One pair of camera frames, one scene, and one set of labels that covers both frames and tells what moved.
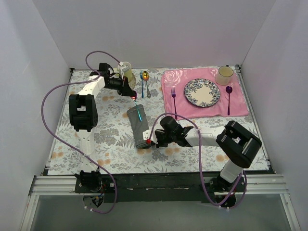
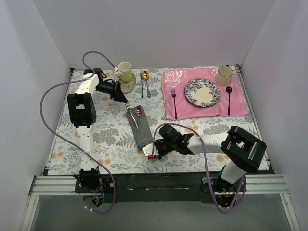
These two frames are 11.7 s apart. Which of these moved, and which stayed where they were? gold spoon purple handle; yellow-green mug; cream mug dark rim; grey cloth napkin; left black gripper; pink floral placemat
Moved: left black gripper; gold spoon purple handle
Stayed: pink floral placemat; cream mug dark rim; yellow-green mug; grey cloth napkin
